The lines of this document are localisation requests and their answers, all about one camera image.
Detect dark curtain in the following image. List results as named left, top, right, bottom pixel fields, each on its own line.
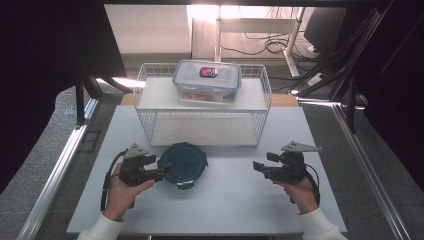
left=0, top=0, right=127, bottom=194
left=334, top=0, right=424, bottom=193

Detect aluminium rail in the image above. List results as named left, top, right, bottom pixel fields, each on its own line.
left=296, top=99, right=412, bottom=240
left=16, top=98, right=100, bottom=240

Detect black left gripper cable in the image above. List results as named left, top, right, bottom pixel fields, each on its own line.
left=100, top=149, right=130, bottom=212

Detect white wire shelf rack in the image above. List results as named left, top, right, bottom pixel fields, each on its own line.
left=132, top=63, right=273, bottom=149

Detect dark monitor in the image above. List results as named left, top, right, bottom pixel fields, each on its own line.
left=303, top=7, right=348, bottom=55

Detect person's right hand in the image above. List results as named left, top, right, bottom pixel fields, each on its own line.
left=273, top=175, right=320, bottom=215

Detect person's left hand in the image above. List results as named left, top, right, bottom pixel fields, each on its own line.
left=104, top=162, right=157, bottom=222

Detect black metal stand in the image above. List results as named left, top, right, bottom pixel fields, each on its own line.
left=289, top=8, right=383, bottom=134
left=64, top=36, right=133, bottom=128

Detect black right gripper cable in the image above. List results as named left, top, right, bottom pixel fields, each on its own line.
left=289, top=163, right=322, bottom=206

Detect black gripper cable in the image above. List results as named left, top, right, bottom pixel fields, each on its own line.
left=100, top=149, right=130, bottom=212
left=289, top=163, right=322, bottom=206

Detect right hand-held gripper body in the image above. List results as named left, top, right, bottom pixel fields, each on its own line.
left=262, top=140, right=323, bottom=185

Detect wooden board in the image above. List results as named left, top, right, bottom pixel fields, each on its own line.
left=119, top=93, right=300, bottom=108

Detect white metal desk frame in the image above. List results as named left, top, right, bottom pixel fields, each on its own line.
left=214, top=5, right=307, bottom=78

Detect dark teal round lid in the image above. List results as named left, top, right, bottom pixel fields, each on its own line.
left=157, top=141, right=209, bottom=191

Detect black cables on floor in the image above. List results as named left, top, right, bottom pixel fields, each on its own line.
left=219, top=31, right=323, bottom=63

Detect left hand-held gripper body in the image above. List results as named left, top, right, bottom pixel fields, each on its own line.
left=118, top=142, right=165, bottom=187

